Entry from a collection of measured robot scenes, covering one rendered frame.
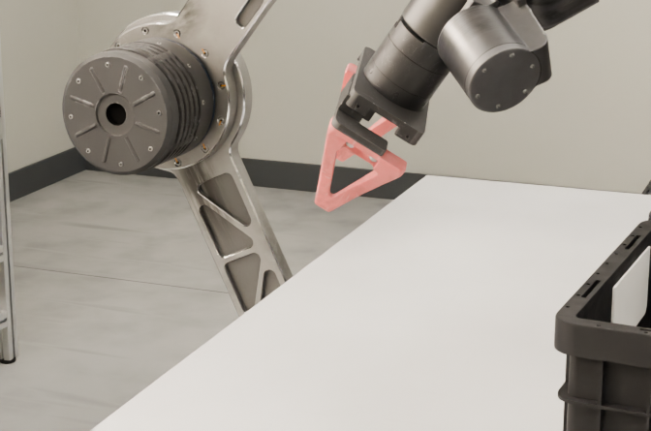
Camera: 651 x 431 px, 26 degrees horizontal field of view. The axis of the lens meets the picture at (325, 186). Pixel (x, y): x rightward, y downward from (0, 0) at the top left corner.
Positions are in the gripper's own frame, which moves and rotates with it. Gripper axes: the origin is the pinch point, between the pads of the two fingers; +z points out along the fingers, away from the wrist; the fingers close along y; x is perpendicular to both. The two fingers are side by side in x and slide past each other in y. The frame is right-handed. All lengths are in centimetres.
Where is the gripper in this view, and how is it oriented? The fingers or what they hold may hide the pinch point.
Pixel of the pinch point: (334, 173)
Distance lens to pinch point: 115.8
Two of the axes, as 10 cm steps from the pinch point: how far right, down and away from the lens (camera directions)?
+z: -5.2, 7.4, 4.2
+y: 1.2, -4.3, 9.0
